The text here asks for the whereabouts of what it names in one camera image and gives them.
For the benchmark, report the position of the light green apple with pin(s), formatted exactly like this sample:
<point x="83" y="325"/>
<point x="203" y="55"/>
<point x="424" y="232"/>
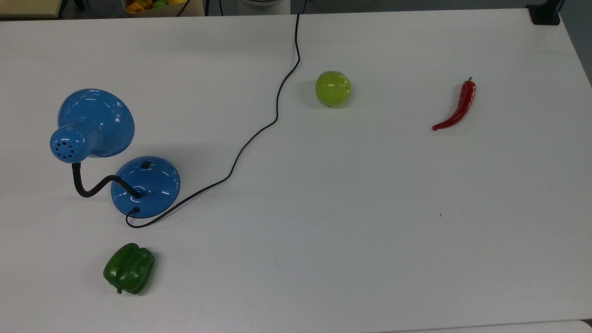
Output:
<point x="333" y="89"/>

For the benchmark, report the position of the dark green bell pepper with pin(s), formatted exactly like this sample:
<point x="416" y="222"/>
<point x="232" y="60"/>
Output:
<point x="129" y="268"/>

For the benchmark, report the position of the black clamp mount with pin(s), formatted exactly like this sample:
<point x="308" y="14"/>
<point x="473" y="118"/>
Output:
<point x="545" y="14"/>

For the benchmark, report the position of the blue gooseneck desk lamp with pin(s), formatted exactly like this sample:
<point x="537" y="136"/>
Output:
<point x="148" y="185"/>

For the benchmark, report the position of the yellow toy fruit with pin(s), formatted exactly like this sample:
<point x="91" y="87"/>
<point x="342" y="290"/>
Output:
<point x="175" y="2"/>

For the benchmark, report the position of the cardboard box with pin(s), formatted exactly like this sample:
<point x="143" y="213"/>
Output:
<point x="194" y="11"/>

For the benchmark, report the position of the green toy fruit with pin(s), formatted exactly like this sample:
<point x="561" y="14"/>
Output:
<point x="159" y="3"/>

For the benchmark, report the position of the red chili pepper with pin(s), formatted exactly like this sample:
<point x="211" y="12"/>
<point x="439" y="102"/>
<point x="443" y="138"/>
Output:
<point x="465" y="101"/>

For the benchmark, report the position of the beige board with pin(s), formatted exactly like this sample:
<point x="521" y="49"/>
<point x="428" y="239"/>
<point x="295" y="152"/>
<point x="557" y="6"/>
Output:
<point x="27" y="8"/>

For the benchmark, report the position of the orange toy pepper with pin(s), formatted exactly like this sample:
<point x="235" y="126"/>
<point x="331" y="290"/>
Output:
<point x="138" y="6"/>

